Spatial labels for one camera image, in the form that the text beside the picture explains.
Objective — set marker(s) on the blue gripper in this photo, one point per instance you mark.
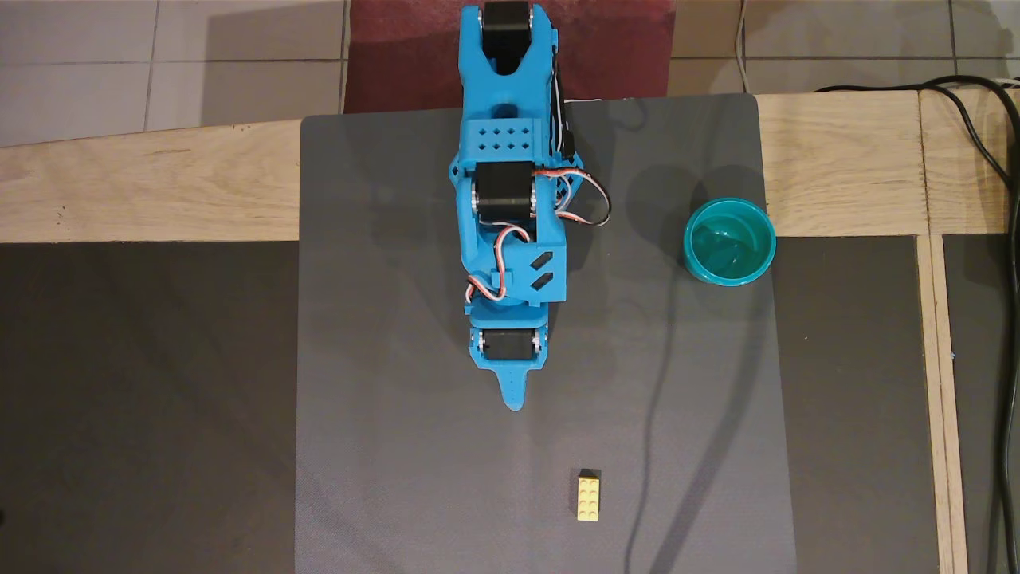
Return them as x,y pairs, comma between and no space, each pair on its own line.
508,346

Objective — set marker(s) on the pale yellow lego brick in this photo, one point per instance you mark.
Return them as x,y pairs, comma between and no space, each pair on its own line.
588,498

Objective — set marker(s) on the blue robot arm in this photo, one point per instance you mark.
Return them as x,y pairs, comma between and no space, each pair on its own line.
494,135

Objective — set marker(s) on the grey rubber mat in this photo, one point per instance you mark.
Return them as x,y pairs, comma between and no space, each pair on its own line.
382,359

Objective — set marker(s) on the teal plastic cup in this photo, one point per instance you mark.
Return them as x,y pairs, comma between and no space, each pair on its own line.
729,243

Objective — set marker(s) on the dark red rug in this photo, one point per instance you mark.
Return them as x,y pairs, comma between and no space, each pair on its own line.
398,64

